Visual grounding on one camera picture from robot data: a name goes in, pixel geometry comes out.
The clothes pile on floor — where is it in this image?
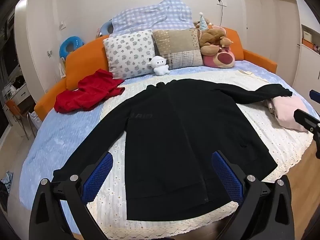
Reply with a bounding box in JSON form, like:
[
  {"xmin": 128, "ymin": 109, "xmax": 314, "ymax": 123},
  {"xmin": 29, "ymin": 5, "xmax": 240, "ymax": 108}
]
[{"xmin": 0, "ymin": 171, "xmax": 14, "ymax": 205}]

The small blue round plush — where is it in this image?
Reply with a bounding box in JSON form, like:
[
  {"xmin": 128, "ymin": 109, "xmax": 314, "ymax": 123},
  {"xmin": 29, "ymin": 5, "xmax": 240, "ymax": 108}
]
[{"xmin": 96, "ymin": 21, "xmax": 114, "ymax": 39}]

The brown plush bear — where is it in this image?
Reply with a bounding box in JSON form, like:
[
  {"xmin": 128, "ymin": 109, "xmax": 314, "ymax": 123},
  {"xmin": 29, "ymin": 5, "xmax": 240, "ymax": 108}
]
[{"xmin": 194, "ymin": 21, "xmax": 234, "ymax": 56}]

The black cable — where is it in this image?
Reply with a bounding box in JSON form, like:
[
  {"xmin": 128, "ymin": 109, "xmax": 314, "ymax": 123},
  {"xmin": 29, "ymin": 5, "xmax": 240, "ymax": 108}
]
[{"xmin": 219, "ymin": 1, "xmax": 225, "ymax": 27}]

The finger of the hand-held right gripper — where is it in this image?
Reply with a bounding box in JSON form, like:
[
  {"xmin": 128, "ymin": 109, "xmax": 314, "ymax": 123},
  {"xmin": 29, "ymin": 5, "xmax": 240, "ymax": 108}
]
[
  {"xmin": 309, "ymin": 89, "xmax": 320, "ymax": 103},
  {"xmin": 293, "ymin": 109, "xmax": 320, "ymax": 159}
]

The white plush toy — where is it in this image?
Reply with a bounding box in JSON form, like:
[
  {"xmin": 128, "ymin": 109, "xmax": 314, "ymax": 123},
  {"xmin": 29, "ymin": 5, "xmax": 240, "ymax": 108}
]
[{"xmin": 148, "ymin": 56, "xmax": 171, "ymax": 76}]

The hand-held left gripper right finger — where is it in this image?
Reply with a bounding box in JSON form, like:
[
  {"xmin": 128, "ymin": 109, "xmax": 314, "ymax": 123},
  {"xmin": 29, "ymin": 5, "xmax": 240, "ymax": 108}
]
[{"xmin": 211, "ymin": 150, "xmax": 297, "ymax": 240}]

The white floral pillow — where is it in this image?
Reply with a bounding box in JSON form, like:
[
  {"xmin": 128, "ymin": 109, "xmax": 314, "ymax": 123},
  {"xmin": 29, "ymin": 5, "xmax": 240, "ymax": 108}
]
[{"xmin": 103, "ymin": 29, "xmax": 156, "ymax": 80}]

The white daisy blanket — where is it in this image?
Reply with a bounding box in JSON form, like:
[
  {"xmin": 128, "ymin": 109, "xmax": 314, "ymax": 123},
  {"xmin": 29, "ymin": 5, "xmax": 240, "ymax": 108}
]
[{"xmin": 86, "ymin": 69, "xmax": 314, "ymax": 237}]

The pink folded garment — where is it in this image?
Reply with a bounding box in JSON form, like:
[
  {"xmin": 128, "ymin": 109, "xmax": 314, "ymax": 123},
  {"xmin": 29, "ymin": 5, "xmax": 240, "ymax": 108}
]
[{"xmin": 271, "ymin": 96, "xmax": 312, "ymax": 132}]

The blue party hat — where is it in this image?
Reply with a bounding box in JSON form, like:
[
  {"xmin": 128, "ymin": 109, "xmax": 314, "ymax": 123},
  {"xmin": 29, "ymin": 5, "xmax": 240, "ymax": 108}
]
[{"xmin": 199, "ymin": 12, "xmax": 209, "ymax": 30}]

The red garment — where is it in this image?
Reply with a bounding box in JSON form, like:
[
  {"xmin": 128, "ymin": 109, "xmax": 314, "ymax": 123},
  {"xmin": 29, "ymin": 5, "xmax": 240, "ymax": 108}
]
[{"xmin": 54, "ymin": 69, "xmax": 125, "ymax": 113}]

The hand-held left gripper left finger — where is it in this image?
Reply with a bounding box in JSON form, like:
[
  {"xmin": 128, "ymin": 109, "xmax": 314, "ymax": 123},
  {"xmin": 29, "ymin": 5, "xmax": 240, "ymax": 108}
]
[{"xmin": 29, "ymin": 152, "xmax": 114, "ymax": 240}]

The large blue round plush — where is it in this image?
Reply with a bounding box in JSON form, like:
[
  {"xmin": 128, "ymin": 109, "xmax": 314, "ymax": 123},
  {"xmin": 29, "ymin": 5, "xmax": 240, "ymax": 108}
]
[{"xmin": 59, "ymin": 36, "xmax": 84, "ymax": 62}]

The orange chair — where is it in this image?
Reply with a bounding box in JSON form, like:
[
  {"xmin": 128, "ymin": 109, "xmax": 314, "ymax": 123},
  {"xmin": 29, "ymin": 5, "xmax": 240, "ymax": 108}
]
[{"xmin": 2, "ymin": 99, "xmax": 35, "ymax": 140}]

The beige patchwork pillow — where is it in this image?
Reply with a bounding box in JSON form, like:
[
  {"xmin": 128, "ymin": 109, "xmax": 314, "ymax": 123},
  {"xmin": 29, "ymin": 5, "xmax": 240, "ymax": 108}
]
[{"xmin": 152, "ymin": 28, "xmax": 204, "ymax": 70}]

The blue checked duvet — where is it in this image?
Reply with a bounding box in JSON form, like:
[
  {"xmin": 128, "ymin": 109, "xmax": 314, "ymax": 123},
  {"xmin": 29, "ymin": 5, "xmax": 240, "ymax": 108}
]
[{"xmin": 110, "ymin": 0, "xmax": 198, "ymax": 34}]

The pink plush bear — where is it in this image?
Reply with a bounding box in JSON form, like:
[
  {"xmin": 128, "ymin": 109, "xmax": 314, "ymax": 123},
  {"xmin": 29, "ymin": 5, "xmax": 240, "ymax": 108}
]
[{"xmin": 202, "ymin": 46, "xmax": 235, "ymax": 68}]

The cluttered desk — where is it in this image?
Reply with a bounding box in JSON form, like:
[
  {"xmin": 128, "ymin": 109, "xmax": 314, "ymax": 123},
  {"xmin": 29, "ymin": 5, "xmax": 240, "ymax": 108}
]
[{"xmin": 0, "ymin": 75, "xmax": 28, "ymax": 100}]

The black jacket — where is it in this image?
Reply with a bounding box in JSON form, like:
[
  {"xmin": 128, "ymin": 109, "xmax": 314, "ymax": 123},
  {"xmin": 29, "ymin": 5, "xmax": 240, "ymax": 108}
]
[{"xmin": 52, "ymin": 78, "xmax": 293, "ymax": 221}]

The white wardrobe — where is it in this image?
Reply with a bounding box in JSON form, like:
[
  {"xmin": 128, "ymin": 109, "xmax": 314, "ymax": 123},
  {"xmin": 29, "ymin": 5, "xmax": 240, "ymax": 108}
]
[{"xmin": 241, "ymin": 0, "xmax": 320, "ymax": 100}]

